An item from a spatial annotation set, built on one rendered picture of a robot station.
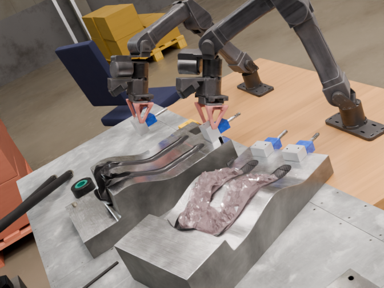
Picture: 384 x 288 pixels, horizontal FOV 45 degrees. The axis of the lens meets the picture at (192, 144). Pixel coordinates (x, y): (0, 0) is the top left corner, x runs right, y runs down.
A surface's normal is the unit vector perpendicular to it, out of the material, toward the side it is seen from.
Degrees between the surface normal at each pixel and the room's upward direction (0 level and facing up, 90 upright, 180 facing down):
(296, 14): 90
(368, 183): 0
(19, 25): 90
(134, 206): 90
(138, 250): 0
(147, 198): 90
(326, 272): 0
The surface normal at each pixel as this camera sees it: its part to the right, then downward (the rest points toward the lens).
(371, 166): -0.37, -0.83
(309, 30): -0.11, 0.67
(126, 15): 0.42, 0.25
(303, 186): 0.66, 0.08
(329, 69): -0.30, 0.40
